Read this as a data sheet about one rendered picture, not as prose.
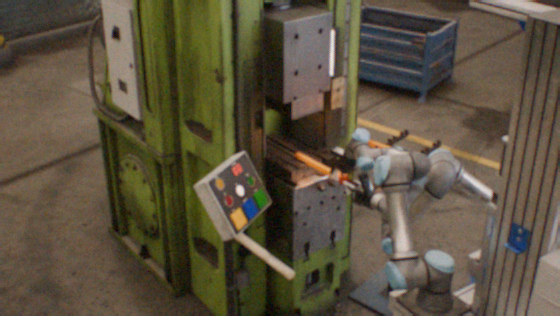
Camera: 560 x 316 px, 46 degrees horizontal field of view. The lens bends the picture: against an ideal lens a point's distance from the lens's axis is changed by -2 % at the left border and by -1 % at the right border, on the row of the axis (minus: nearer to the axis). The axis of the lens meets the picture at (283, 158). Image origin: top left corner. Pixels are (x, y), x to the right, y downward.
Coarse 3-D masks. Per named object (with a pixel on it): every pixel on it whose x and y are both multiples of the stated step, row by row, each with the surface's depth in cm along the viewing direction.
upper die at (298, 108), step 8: (312, 96) 334; (320, 96) 338; (272, 104) 341; (280, 104) 335; (288, 104) 330; (296, 104) 329; (304, 104) 333; (312, 104) 336; (320, 104) 340; (280, 112) 337; (288, 112) 332; (296, 112) 331; (304, 112) 335; (312, 112) 338
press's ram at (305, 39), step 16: (272, 16) 316; (288, 16) 316; (304, 16) 316; (320, 16) 319; (272, 32) 315; (288, 32) 310; (304, 32) 316; (320, 32) 323; (272, 48) 319; (288, 48) 313; (304, 48) 320; (320, 48) 326; (272, 64) 322; (288, 64) 317; (304, 64) 323; (320, 64) 330; (272, 80) 326; (288, 80) 321; (304, 80) 327; (320, 80) 334; (272, 96) 330; (288, 96) 324; (304, 96) 331
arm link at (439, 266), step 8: (432, 256) 265; (440, 256) 266; (448, 256) 267; (432, 264) 262; (440, 264) 261; (448, 264) 262; (432, 272) 262; (440, 272) 262; (448, 272) 262; (432, 280) 262; (440, 280) 263; (448, 280) 265; (432, 288) 266; (440, 288) 265; (448, 288) 267
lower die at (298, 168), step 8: (272, 136) 380; (272, 144) 369; (288, 144) 370; (272, 152) 362; (280, 152) 362; (288, 152) 360; (304, 152) 361; (264, 160) 361; (272, 160) 356; (280, 160) 356; (288, 160) 353; (296, 160) 353; (320, 160) 355; (280, 168) 351; (288, 168) 348; (296, 168) 347; (304, 168) 349; (312, 168) 353; (288, 176) 348; (296, 176) 348
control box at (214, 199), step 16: (240, 160) 311; (208, 176) 298; (224, 176) 299; (240, 176) 308; (256, 176) 317; (208, 192) 291; (224, 192) 296; (208, 208) 294; (224, 208) 293; (224, 224) 294
